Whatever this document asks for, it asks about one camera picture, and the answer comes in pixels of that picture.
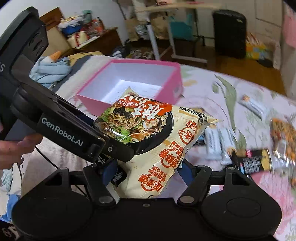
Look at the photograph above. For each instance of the white wardrobe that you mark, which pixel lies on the white wardrobe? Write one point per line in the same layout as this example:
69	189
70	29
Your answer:
264	19

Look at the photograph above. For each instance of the pink garment hanging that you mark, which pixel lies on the pink garment hanging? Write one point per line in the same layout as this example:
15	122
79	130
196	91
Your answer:
289	27

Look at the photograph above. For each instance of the instant noodle packet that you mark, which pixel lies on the instant noodle packet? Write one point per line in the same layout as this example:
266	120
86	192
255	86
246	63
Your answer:
160	135

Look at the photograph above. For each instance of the teal bag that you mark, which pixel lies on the teal bag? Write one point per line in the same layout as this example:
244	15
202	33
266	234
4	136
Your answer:
182	29

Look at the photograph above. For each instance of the mixed nuts snack bag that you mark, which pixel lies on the mixed nuts snack bag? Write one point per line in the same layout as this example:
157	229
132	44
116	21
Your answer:
283	136

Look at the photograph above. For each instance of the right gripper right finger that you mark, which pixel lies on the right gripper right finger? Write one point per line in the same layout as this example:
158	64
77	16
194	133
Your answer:
196	178

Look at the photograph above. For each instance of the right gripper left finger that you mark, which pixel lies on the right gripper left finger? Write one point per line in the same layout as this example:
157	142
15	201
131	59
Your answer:
102	181

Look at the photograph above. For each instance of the floral bed sheet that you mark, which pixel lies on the floral bed sheet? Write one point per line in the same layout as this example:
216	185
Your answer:
218	95

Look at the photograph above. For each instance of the pink storage box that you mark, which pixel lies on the pink storage box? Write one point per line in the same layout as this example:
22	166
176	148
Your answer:
158	80

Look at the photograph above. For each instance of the person's left hand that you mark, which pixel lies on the person's left hand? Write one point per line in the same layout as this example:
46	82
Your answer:
12	151

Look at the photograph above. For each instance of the white snack bar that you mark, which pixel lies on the white snack bar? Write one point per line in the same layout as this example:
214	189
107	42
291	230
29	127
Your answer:
220	144
254	106

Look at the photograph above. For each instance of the colourful box on floor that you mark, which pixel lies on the colourful box on floor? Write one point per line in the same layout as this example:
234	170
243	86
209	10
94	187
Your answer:
257	49

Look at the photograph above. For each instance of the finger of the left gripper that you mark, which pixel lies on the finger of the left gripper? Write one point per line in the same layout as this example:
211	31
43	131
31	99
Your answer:
117	150

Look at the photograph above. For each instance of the black suitcase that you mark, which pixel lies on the black suitcase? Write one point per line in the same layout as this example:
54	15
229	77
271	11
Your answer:
229	33

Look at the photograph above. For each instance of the blue plush toy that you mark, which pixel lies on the blue plush toy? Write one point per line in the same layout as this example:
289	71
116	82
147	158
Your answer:
50	70

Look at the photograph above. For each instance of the wooden nightstand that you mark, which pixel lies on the wooden nightstand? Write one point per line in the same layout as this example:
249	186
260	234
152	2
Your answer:
78	34

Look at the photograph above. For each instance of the black cracker pack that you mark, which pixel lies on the black cracker pack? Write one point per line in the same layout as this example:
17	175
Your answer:
250	161

